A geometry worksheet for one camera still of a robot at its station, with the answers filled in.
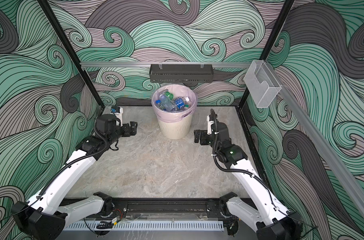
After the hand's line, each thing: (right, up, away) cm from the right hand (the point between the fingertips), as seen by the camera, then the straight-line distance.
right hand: (203, 130), depth 75 cm
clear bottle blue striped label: (-25, +15, +16) cm, 33 cm away
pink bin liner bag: (-13, +25, +22) cm, 35 cm away
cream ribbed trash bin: (-14, -1, +17) cm, 22 cm away
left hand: (-38, +5, 0) cm, 38 cm away
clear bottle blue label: (-12, +16, +13) cm, 24 cm away
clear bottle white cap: (-20, +16, +17) cm, 31 cm away
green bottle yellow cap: (-19, +21, +17) cm, 33 cm away
